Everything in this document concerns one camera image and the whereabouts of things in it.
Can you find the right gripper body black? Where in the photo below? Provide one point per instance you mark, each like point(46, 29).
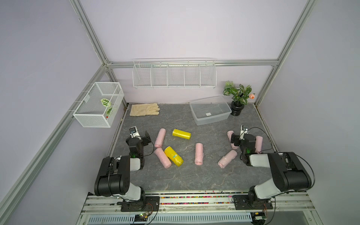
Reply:
point(238, 142)

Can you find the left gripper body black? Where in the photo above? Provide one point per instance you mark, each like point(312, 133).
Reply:
point(144, 142)

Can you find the yellow trash bag roll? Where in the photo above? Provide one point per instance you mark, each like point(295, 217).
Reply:
point(181, 134)
point(173, 156)

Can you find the clear plastic storage box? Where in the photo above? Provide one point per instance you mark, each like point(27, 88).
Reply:
point(217, 106)

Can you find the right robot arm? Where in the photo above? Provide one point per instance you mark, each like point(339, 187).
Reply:
point(287, 171)

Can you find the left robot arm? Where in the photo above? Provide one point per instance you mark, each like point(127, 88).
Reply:
point(113, 178)

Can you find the pink roll far right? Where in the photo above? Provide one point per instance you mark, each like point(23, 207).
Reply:
point(258, 144)

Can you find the pink roll lower right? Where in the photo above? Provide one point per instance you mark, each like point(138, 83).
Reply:
point(227, 158)

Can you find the pink roll behind right gripper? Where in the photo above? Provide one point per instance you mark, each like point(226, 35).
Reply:
point(229, 134)

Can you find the pink roll lower left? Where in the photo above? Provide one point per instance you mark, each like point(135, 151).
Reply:
point(164, 160)

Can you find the pink roll upper left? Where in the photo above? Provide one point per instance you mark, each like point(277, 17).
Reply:
point(160, 138)

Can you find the pink roll centre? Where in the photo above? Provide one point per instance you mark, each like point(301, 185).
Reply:
point(199, 154)

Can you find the beige cloth glove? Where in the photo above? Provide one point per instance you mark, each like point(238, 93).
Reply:
point(144, 109)

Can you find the potted green plant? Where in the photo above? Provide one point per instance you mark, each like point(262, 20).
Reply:
point(240, 96)

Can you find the green leaf in basket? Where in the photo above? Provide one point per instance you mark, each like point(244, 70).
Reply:
point(105, 102)

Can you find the white mesh basket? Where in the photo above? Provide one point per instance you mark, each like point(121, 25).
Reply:
point(90, 113)

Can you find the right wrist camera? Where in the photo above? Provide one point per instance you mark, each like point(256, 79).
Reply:
point(243, 131)

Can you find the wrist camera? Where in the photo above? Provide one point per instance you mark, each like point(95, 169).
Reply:
point(134, 132)
point(243, 131)

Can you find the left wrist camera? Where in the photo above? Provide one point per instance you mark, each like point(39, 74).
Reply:
point(134, 132)

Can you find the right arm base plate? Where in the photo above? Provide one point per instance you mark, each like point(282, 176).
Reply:
point(244, 202)

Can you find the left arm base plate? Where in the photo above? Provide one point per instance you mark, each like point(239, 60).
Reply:
point(145, 204)

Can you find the white wire wall shelf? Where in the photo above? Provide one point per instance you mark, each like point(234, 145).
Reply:
point(176, 73)

